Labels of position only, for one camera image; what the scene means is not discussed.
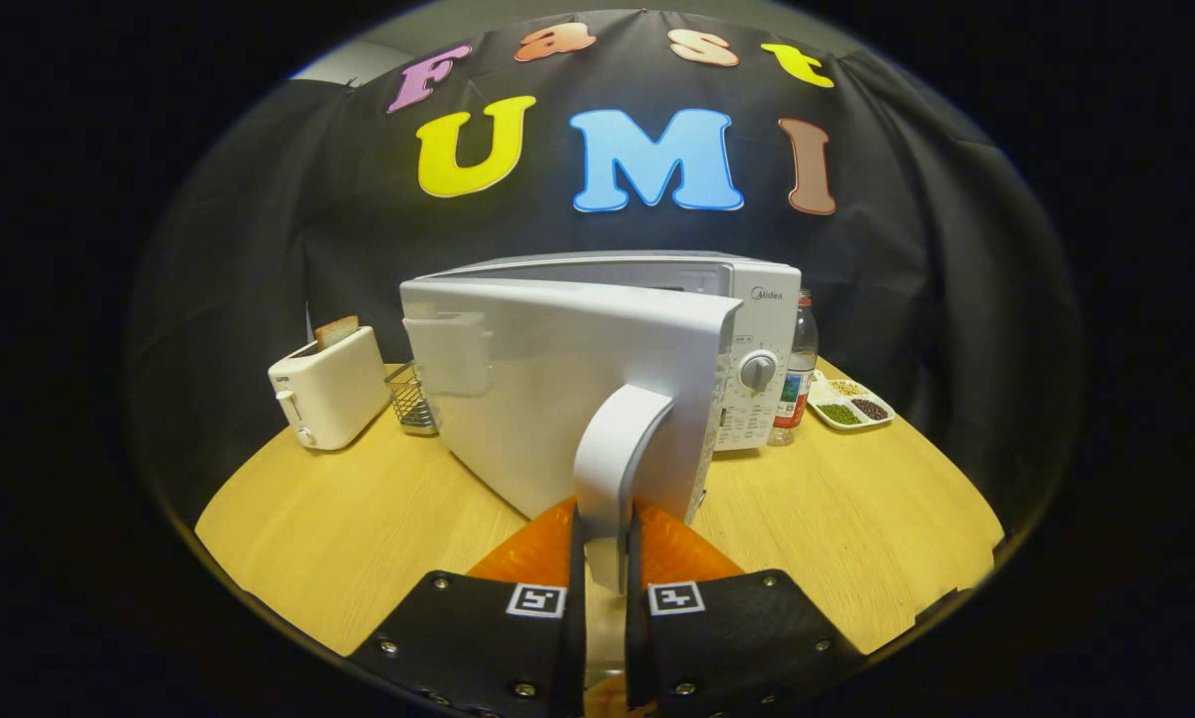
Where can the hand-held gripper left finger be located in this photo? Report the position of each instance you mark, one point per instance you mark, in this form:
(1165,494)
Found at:
(570,658)

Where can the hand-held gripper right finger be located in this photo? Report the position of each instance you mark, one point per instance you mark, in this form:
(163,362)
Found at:
(637,648)

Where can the white microwave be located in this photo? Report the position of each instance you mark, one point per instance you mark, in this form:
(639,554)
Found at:
(558,399)

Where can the clear plastic drink bottle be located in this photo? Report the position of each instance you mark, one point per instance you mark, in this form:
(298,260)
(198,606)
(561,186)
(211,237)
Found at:
(795,394)

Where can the white divided bean dish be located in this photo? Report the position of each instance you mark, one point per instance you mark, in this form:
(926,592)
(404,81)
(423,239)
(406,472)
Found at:
(862,407)

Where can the white toaster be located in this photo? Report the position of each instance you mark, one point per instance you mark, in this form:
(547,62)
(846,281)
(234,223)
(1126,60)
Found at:
(333,394)

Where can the toast slice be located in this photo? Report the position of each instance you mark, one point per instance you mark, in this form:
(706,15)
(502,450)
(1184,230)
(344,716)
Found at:
(336,332)

